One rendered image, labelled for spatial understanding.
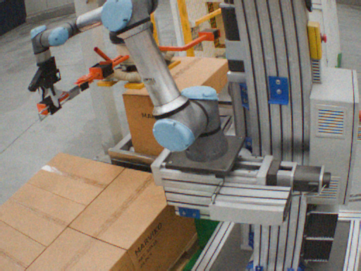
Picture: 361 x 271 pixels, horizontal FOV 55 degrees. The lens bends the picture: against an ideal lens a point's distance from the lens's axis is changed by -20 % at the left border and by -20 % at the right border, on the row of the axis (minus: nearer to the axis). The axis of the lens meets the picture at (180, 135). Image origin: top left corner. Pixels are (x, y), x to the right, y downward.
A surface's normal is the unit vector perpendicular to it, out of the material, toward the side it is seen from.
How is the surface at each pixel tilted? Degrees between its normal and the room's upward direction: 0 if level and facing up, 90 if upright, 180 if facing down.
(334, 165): 90
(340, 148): 90
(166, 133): 97
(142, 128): 90
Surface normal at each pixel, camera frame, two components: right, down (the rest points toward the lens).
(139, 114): -0.46, 0.49
